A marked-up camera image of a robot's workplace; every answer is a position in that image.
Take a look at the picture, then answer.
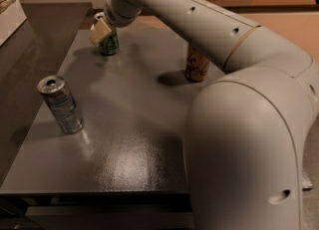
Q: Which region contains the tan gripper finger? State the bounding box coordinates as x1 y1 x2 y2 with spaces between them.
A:
90 18 112 45

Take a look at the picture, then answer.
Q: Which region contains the green soda can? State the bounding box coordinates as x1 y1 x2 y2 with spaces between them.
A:
93 11 120 57

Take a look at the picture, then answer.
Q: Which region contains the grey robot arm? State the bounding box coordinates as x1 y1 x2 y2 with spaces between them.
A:
105 0 319 230

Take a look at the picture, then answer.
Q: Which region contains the silver blue can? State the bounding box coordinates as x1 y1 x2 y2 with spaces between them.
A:
37 76 83 134

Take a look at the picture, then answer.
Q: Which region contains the orange La Croix can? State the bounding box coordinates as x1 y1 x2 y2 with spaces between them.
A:
185 45 209 82

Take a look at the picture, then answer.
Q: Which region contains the white box at left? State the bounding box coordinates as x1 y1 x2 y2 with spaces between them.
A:
0 0 27 46

